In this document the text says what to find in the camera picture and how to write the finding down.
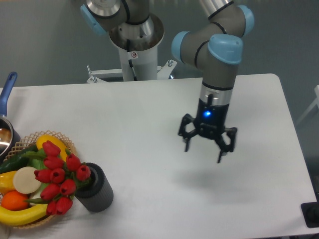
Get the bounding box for dark grey ribbed vase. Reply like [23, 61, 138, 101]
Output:
[75, 163, 114, 213]

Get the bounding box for orange fruit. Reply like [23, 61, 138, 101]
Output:
[1, 191, 29, 211]

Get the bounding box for yellow bell pepper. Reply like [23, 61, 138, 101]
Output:
[0, 171, 17, 195]

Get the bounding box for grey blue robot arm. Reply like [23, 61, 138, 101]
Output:
[80, 0, 254, 156]

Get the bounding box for white frame at right edge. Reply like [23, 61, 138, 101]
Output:
[296, 85, 319, 126]

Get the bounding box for green bok choy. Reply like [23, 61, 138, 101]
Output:
[26, 151, 49, 207]

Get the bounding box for green cucumber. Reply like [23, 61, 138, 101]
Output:
[0, 145, 38, 174]

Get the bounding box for blue handled saucepan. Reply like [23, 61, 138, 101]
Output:
[0, 72, 20, 163]

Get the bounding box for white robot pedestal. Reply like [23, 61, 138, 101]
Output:
[87, 13, 177, 83]

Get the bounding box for black device at table edge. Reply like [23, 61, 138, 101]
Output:
[301, 202, 319, 228]

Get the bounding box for yellow banana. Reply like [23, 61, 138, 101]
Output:
[0, 204, 47, 226]

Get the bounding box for red tulip bouquet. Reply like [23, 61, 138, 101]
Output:
[34, 149, 91, 216]

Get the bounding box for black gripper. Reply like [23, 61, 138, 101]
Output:
[177, 98, 238, 164]

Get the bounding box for beige round disc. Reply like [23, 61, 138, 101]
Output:
[12, 166, 41, 194]

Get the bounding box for yellow squash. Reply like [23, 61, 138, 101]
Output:
[36, 134, 67, 162]

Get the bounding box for black cable on pedestal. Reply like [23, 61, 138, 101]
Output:
[126, 39, 139, 82]

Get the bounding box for woven wicker basket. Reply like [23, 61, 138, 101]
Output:
[0, 130, 78, 229]

